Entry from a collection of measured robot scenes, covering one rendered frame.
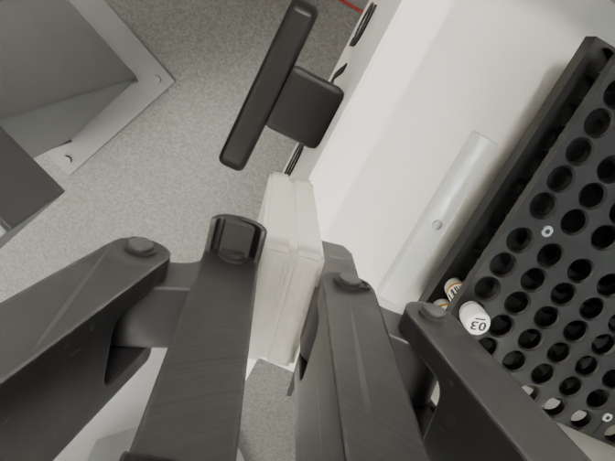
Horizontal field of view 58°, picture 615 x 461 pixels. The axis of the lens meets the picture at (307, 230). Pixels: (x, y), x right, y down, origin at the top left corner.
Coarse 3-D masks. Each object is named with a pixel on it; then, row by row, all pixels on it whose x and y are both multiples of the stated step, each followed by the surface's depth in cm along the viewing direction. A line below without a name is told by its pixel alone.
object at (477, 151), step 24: (480, 144) 30; (456, 168) 31; (480, 168) 30; (456, 192) 31; (432, 216) 31; (408, 240) 32; (432, 240) 32; (408, 264) 32; (384, 288) 33; (408, 288) 33
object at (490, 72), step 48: (480, 0) 29; (528, 0) 29; (576, 0) 29; (432, 48) 29; (480, 48) 29; (528, 48) 30; (576, 48) 30; (432, 96) 30; (480, 96) 30; (528, 96) 30; (384, 144) 31; (432, 144) 31; (384, 192) 32; (432, 192) 32; (480, 192) 32; (336, 240) 33; (384, 240) 33; (576, 432) 37
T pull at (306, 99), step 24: (288, 24) 22; (312, 24) 22; (288, 48) 22; (264, 72) 22; (288, 72) 22; (264, 96) 23; (288, 96) 23; (312, 96) 23; (336, 96) 23; (240, 120) 23; (264, 120) 23; (288, 120) 23; (312, 120) 23; (240, 144) 23; (312, 144) 23; (240, 168) 24
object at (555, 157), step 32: (608, 64) 24; (576, 128) 25; (608, 128) 25; (544, 160) 26; (576, 160) 26; (544, 192) 26; (512, 224) 26; (544, 224) 26; (480, 256) 27; (512, 256) 27
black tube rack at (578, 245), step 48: (576, 96) 28; (528, 144) 28; (576, 144) 28; (576, 192) 26; (480, 240) 30; (576, 240) 26; (432, 288) 31; (480, 288) 30; (528, 288) 27; (576, 288) 27; (480, 336) 28; (528, 336) 31; (576, 336) 29; (528, 384) 29; (576, 384) 30
